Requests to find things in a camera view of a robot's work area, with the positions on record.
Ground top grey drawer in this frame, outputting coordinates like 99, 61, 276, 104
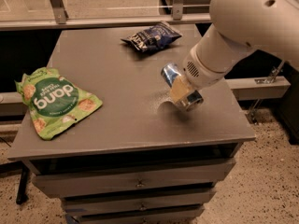
33, 158, 235, 198

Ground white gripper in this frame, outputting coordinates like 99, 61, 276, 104
169, 44, 228, 105

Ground middle grey drawer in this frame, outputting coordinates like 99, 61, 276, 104
63, 189, 216, 217

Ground grey drawer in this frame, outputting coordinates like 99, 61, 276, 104
33, 158, 235, 198
63, 189, 216, 217
65, 205, 204, 224

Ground grey drawer cabinet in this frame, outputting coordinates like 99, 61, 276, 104
7, 23, 257, 224

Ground metal railing frame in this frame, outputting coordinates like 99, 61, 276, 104
0, 0, 210, 31

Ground black stand leg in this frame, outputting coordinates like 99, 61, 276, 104
16, 166, 30, 205

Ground dark blue snack bag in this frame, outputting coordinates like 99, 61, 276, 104
121, 21, 182, 52

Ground blue silver redbull can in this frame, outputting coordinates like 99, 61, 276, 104
161, 63, 204, 111

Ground green dang chips bag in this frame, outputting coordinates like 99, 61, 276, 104
15, 67, 103, 140

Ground bottom grey drawer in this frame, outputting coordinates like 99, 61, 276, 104
65, 205, 204, 224

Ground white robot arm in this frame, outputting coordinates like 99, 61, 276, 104
170, 0, 299, 107

